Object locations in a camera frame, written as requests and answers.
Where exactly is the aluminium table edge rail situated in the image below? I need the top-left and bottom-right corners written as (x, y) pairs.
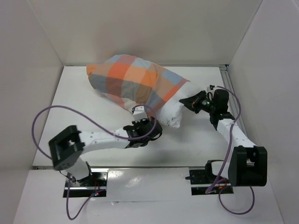
top-left (219, 64), bottom-right (247, 135)

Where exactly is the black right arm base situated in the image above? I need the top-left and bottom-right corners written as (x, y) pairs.
top-left (185, 168), bottom-right (234, 196)

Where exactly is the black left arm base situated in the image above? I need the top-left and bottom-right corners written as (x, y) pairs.
top-left (69, 168), bottom-right (108, 198)

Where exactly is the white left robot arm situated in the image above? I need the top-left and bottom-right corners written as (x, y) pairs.
top-left (49, 119), bottom-right (163, 186)

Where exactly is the white pillow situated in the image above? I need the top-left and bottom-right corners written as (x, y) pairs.
top-left (157, 81), bottom-right (204, 128)

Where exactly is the orange grey checked pillowcase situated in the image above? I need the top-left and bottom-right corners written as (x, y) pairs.
top-left (86, 55), bottom-right (188, 116)

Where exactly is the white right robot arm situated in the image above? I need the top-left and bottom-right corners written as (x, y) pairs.
top-left (180, 86), bottom-right (267, 188)

